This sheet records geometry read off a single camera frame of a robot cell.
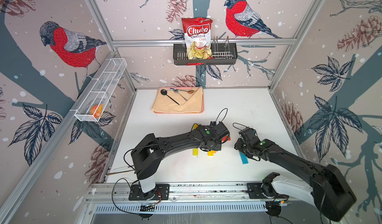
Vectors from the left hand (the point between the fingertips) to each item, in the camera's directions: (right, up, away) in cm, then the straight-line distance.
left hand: (219, 144), depth 80 cm
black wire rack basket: (+6, +55, +14) cm, 57 cm away
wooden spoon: (-18, +32, +37) cm, 52 cm away
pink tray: (-14, +35, +43) cm, 58 cm away
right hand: (+12, -3, +7) cm, 14 cm away
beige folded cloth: (-18, +25, +31) cm, 44 cm away
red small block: (0, +8, -16) cm, 17 cm away
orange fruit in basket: (-58, +20, -15) cm, 63 cm away
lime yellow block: (-4, -7, +7) cm, 11 cm away
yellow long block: (-13, -6, +7) cm, 16 cm away
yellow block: (-14, +14, -19) cm, 27 cm away
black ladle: (-39, +31, +38) cm, 63 cm away
